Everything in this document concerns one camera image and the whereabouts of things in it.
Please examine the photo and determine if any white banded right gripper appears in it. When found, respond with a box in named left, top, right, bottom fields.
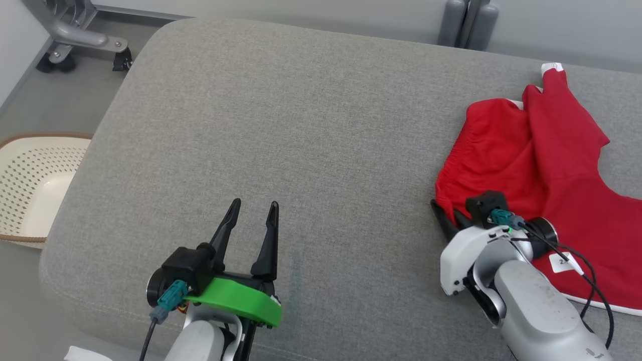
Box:
left=430, top=199, right=533, bottom=327

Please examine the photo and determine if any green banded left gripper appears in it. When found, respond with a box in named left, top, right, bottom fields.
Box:
left=183, top=198, right=283, bottom=361

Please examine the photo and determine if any red shirt with white trim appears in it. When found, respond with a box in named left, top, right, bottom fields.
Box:
left=434, top=63, right=642, bottom=317

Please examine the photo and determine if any cream perforated laundry basket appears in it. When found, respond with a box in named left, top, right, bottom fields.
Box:
left=0, top=132, right=93, bottom=250

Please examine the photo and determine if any right camera cable teal plug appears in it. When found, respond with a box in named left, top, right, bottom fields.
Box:
left=491, top=210, right=615, bottom=350

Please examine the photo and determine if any camera cable teal plug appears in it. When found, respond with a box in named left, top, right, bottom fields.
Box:
left=139, top=280, right=190, bottom=361
left=491, top=210, right=615, bottom=350

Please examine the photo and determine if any left camera cable teal plug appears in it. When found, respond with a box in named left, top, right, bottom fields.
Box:
left=139, top=280, right=190, bottom=361

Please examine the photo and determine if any grey partition post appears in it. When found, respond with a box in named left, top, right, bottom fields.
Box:
left=438, top=0, right=500, bottom=52

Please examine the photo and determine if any grey metal wheeled frame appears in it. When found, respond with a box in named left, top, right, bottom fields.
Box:
left=20, top=0, right=133, bottom=73

